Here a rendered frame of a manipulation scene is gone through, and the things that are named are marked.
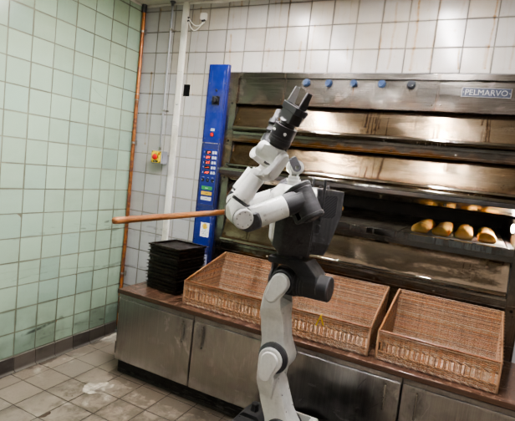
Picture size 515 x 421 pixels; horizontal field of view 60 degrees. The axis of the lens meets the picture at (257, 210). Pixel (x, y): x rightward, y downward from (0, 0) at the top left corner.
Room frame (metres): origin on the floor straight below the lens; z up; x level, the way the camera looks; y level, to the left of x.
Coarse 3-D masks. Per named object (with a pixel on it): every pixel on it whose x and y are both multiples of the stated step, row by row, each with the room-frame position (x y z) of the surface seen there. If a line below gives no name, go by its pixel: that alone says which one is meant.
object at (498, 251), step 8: (344, 224) 2.75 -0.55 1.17; (352, 224) 2.75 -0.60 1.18; (368, 232) 2.68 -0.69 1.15; (376, 232) 2.66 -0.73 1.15; (384, 232) 2.64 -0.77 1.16; (392, 232) 2.62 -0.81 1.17; (400, 232) 2.60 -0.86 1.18; (408, 232) 2.63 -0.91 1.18; (408, 240) 2.58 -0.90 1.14; (416, 240) 2.56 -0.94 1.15; (424, 240) 2.54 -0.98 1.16; (432, 240) 2.52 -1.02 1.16; (440, 240) 2.50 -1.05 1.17; (448, 240) 2.48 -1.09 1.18; (464, 248) 2.45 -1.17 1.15; (472, 248) 2.43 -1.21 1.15; (480, 248) 2.41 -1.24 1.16; (488, 248) 2.39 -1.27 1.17; (496, 248) 2.38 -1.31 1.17; (504, 248) 2.37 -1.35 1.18; (512, 256) 2.34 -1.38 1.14
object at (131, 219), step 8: (120, 216) 1.81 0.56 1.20; (128, 216) 1.84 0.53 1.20; (136, 216) 1.88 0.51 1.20; (144, 216) 1.92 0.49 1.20; (152, 216) 1.96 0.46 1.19; (160, 216) 2.00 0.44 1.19; (168, 216) 2.06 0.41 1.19; (176, 216) 2.11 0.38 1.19; (184, 216) 2.16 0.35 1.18; (192, 216) 2.23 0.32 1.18; (200, 216) 2.29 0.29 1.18
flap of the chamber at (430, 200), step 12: (276, 180) 2.84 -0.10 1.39; (312, 180) 2.71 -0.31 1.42; (348, 192) 2.72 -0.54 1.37; (360, 192) 2.63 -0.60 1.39; (372, 192) 2.56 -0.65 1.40; (384, 192) 2.51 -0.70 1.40; (396, 192) 2.48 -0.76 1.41; (408, 192) 2.46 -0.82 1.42; (432, 204) 2.53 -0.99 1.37; (456, 204) 2.39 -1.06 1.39; (468, 204) 2.33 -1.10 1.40; (480, 204) 2.29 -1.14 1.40; (492, 204) 2.27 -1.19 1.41; (504, 204) 2.25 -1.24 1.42
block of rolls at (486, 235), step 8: (416, 224) 2.73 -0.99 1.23; (424, 224) 2.79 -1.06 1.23; (432, 224) 3.09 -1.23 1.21; (440, 224) 2.93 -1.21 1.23; (448, 224) 2.98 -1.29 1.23; (464, 224) 3.10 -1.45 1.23; (424, 232) 2.70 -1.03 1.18; (432, 232) 2.67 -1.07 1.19; (440, 232) 2.64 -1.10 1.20; (448, 232) 2.64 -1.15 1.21; (456, 232) 2.62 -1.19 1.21; (464, 232) 2.60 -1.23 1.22; (472, 232) 2.75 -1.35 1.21; (480, 232) 2.73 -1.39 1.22; (488, 232) 2.63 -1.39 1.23; (480, 240) 2.56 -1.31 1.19; (488, 240) 2.54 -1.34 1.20; (496, 240) 2.54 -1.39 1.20
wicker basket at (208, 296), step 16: (224, 256) 3.07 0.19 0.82; (240, 256) 3.02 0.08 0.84; (208, 272) 2.89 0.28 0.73; (224, 272) 3.04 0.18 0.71; (240, 272) 2.98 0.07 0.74; (256, 272) 2.94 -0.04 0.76; (192, 288) 2.64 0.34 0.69; (208, 288) 2.59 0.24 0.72; (224, 288) 3.00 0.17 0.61; (240, 288) 2.95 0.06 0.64; (256, 288) 2.90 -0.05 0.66; (192, 304) 2.63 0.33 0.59; (208, 304) 2.58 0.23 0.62; (224, 304) 2.71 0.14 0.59; (240, 304) 2.49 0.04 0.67; (256, 304) 2.45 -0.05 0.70; (256, 320) 2.44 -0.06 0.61
